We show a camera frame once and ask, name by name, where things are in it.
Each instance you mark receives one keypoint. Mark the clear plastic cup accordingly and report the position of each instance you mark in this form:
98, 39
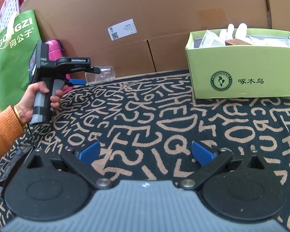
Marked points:
104, 76

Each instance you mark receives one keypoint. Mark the white rubber glove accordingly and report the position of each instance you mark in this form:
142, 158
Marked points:
241, 31

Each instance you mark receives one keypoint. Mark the person's left hand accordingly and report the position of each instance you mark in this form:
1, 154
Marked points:
26, 104

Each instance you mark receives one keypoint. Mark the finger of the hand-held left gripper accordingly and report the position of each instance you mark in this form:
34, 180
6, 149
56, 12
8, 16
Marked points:
78, 81
94, 69

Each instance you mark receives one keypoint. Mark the large cardboard box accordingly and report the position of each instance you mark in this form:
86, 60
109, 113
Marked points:
171, 9

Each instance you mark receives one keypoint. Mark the wall calendar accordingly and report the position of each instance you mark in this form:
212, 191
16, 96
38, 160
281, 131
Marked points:
9, 0

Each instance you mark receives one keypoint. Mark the white shipping label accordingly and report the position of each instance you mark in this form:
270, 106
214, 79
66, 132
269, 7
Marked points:
122, 29

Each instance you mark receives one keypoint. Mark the person's left forearm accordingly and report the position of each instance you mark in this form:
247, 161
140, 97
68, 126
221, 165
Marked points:
2, 135

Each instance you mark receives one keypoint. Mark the green tote bag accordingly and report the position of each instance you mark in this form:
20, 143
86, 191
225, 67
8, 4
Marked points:
12, 60

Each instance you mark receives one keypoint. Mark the white packet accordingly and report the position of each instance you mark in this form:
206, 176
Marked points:
211, 40

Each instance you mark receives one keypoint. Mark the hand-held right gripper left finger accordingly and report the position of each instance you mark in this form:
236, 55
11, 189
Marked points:
90, 152

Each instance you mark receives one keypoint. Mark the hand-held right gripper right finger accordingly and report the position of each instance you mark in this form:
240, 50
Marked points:
202, 153

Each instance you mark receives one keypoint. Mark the pink thermos bottle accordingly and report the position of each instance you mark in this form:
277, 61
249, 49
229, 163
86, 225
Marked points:
54, 50

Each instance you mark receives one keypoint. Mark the black letter-print mat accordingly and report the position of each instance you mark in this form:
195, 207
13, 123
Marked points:
147, 116

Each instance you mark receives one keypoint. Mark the light green shoe box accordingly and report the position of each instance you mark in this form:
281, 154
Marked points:
244, 72

